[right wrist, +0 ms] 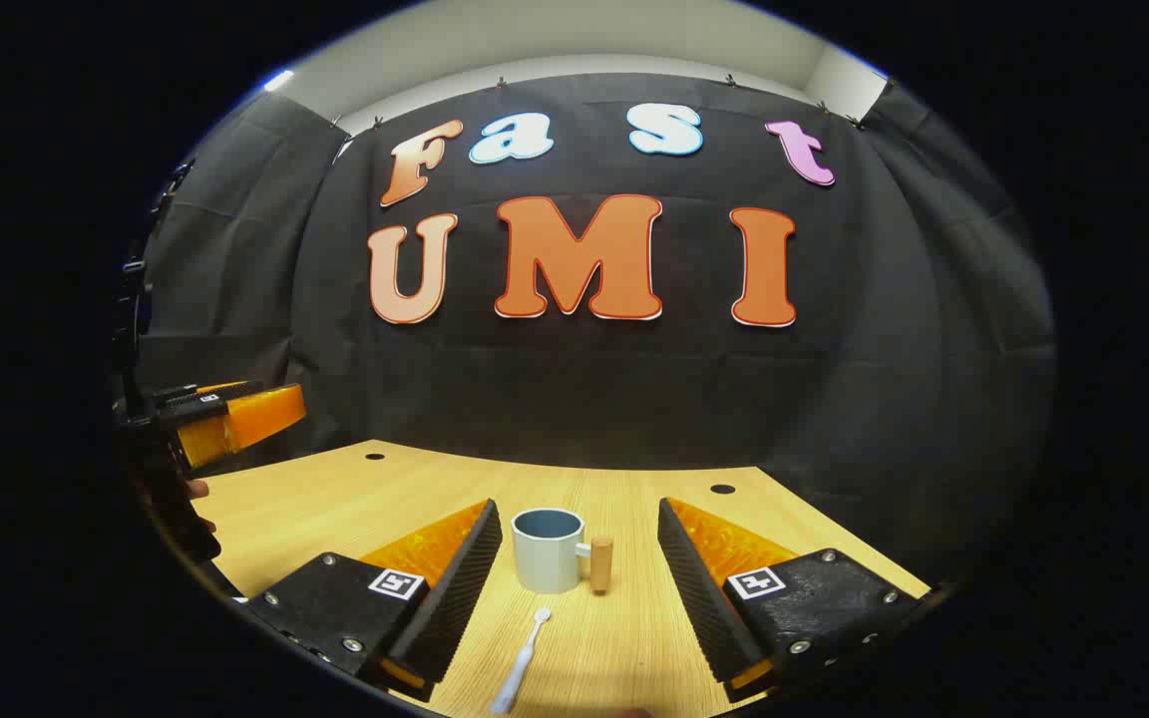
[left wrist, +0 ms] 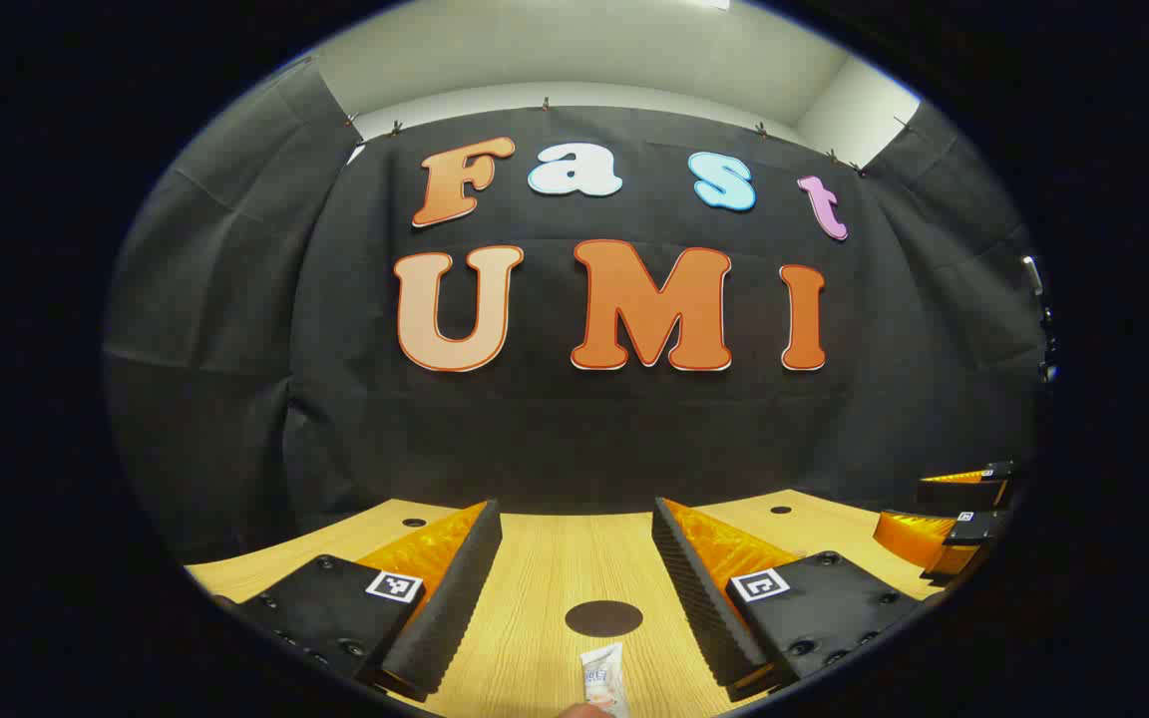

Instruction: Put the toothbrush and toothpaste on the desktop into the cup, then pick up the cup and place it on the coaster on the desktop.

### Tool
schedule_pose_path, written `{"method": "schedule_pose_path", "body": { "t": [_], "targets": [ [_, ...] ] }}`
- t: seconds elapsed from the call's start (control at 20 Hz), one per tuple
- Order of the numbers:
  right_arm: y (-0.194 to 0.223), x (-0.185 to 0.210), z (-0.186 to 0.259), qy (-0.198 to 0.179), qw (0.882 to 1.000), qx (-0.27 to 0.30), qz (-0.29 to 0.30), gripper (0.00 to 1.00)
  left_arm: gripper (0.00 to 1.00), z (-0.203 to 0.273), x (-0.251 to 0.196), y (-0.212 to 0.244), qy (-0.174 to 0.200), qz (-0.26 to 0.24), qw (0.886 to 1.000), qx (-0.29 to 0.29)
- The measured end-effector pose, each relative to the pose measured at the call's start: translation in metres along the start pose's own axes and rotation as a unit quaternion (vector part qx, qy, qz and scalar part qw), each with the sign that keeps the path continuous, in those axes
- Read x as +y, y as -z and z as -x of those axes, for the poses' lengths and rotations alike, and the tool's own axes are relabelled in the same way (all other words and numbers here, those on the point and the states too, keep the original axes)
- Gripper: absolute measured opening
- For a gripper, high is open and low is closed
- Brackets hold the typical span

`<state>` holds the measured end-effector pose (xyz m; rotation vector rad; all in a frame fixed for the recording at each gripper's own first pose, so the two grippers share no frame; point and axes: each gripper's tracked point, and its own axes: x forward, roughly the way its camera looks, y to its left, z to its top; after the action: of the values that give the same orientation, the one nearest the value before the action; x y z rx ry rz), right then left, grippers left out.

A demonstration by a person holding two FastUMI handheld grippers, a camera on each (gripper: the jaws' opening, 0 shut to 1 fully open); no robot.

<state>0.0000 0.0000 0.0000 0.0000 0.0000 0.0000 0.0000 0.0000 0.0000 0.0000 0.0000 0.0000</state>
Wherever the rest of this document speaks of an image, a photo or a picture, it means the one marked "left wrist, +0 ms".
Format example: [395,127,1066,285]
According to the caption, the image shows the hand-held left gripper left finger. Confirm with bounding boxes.
[210,499,504,704]

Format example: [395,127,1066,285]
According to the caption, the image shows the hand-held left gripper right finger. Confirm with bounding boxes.
[652,497,945,699]

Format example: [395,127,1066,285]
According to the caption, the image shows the dark round coaster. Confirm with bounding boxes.
[565,599,644,639]

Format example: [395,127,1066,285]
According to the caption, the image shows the white toothpaste tube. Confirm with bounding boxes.
[579,642,632,718]

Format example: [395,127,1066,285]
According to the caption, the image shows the wooden desktop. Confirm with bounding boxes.
[184,489,945,718]

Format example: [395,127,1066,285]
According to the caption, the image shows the black backdrop cloth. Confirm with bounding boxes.
[101,55,1049,564]

